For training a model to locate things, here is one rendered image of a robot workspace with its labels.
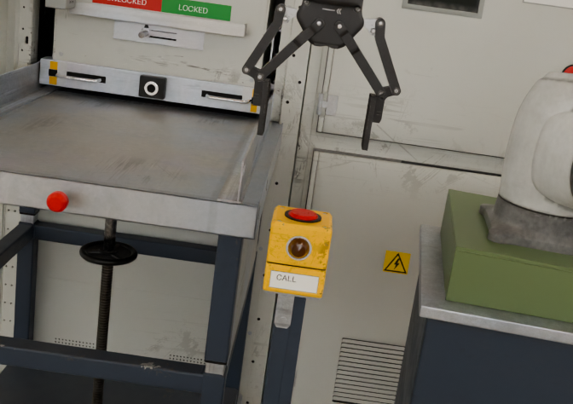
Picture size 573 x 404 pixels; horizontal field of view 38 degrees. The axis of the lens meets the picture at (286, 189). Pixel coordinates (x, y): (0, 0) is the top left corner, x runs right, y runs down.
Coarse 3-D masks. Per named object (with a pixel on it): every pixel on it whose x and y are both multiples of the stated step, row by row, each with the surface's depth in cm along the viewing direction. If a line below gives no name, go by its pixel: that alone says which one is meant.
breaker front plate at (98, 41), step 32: (192, 0) 189; (224, 0) 188; (256, 0) 188; (64, 32) 192; (96, 32) 192; (128, 32) 191; (192, 32) 190; (256, 32) 190; (96, 64) 194; (128, 64) 193; (160, 64) 193; (192, 64) 193; (224, 64) 192; (256, 64) 192
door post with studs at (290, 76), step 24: (288, 0) 188; (288, 24) 190; (288, 72) 192; (288, 96) 194; (288, 120) 195; (288, 144) 197; (288, 168) 198; (288, 192) 200; (264, 264) 205; (264, 312) 209; (264, 336) 211; (264, 360) 212
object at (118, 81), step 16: (48, 64) 193; (80, 64) 193; (48, 80) 194; (112, 80) 193; (128, 80) 193; (176, 80) 193; (192, 80) 192; (176, 96) 194; (192, 96) 193; (224, 96) 193; (240, 96) 193
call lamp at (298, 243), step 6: (288, 240) 107; (294, 240) 106; (300, 240) 106; (306, 240) 107; (288, 246) 107; (294, 246) 106; (300, 246) 106; (306, 246) 106; (288, 252) 107; (294, 252) 106; (300, 252) 106; (306, 252) 106; (294, 258) 108; (300, 258) 107
